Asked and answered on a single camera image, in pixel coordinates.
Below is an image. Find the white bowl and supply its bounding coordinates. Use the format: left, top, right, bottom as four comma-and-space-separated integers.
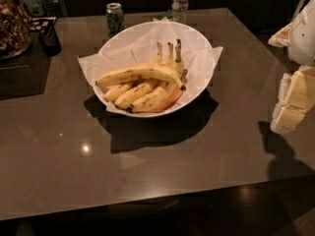
94, 23, 216, 118

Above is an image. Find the small yellow banana left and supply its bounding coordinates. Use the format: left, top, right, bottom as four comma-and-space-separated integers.
104, 82, 134, 102

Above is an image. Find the brown patterned vase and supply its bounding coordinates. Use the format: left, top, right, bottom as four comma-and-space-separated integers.
0, 0, 32, 60

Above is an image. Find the green soda can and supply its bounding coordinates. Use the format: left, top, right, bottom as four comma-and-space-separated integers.
106, 2, 125, 37

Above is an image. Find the clear plastic water bottle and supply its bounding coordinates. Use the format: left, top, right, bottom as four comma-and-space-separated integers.
171, 0, 189, 24

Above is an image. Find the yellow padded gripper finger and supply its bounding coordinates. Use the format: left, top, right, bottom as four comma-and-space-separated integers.
270, 66, 315, 135
268, 23, 292, 47

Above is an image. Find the white paper liner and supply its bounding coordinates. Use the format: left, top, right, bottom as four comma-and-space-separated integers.
79, 20, 222, 115

